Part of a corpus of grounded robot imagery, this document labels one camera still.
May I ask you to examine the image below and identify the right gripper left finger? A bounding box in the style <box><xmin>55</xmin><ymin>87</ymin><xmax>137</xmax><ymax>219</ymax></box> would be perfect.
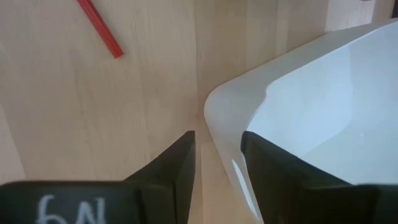
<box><xmin>0</xmin><ymin>130</ymin><xmax>196</xmax><ymax>224</ymax></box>

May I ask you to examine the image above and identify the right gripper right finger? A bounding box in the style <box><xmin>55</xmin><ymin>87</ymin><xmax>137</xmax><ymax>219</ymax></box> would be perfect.
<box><xmin>241</xmin><ymin>131</ymin><xmax>398</xmax><ymax>224</ymax></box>

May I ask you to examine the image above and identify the white plastic bin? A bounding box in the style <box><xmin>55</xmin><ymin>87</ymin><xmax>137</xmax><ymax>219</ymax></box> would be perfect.
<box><xmin>203</xmin><ymin>18</ymin><xmax>398</xmax><ymax>224</ymax></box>

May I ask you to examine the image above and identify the red pencil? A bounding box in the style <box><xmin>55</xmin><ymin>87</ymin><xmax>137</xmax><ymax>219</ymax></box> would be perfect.
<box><xmin>76</xmin><ymin>0</ymin><xmax>125</xmax><ymax>60</ymax></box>

